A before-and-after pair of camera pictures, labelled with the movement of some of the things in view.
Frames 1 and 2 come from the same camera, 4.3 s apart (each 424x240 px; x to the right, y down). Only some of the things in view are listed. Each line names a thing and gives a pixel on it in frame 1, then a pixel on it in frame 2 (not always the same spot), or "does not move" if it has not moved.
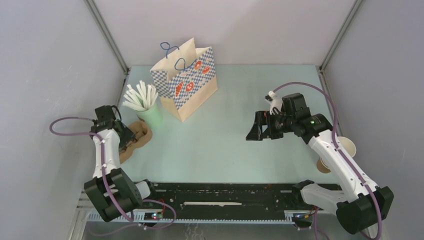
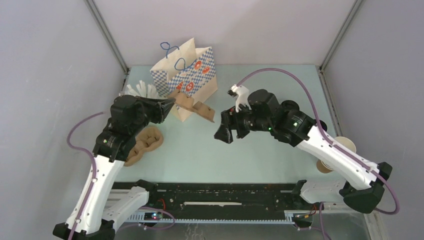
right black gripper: (263, 118) → (230, 121)
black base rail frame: (167, 202) does not move
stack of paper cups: (346, 144) does not move
